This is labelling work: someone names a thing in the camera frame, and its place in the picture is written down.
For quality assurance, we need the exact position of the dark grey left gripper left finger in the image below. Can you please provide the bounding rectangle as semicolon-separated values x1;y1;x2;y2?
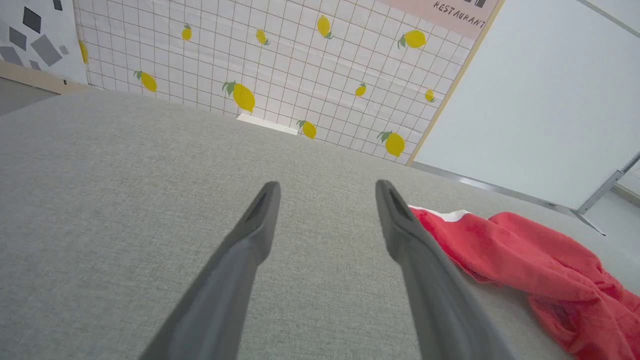
139;181;282;360

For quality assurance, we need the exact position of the white poster with grey squares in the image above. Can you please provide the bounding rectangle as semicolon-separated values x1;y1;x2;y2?
0;0;89;85

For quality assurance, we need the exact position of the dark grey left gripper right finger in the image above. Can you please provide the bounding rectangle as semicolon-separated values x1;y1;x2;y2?
375;179;516;360

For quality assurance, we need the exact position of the white partition board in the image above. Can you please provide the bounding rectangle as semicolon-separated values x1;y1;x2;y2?
411;0;640;236

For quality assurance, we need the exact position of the lemon print grid curtain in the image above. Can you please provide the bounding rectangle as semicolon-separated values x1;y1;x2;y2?
73;0;477;165

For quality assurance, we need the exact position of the red garment with white trim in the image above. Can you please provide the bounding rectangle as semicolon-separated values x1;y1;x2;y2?
409;205;640;360

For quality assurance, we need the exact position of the pink restaurant sign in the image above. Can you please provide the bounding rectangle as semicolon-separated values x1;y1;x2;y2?
376;0;501;42

